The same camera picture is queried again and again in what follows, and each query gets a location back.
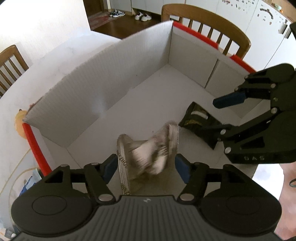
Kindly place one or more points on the blue wet wipe packet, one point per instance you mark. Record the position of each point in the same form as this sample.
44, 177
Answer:
33, 179

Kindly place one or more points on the dark green gold packet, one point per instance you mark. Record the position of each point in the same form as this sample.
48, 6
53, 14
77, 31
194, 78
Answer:
195, 114

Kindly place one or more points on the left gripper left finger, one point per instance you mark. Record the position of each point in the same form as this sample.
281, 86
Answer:
97, 176

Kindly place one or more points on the wooden chair far side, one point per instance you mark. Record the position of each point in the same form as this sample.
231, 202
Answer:
13, 66

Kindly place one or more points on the red white cardboard box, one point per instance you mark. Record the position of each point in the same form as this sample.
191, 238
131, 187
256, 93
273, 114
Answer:
133, 87

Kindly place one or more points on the silver foil snack bag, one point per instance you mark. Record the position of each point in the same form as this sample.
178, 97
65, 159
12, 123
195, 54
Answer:
146, 167

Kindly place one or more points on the wooden chair beside box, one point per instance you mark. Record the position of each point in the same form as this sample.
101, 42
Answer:
211, 20

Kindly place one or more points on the person right hand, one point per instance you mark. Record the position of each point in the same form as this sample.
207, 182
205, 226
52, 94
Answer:
286, 226

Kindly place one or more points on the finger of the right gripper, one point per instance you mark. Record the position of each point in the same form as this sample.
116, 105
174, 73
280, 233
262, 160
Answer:
211, 135
228, 100

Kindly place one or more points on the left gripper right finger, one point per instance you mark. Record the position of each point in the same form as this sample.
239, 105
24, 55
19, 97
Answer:
194, 175

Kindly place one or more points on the yellow plush toy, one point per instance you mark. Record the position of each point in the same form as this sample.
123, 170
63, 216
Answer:
19, 123

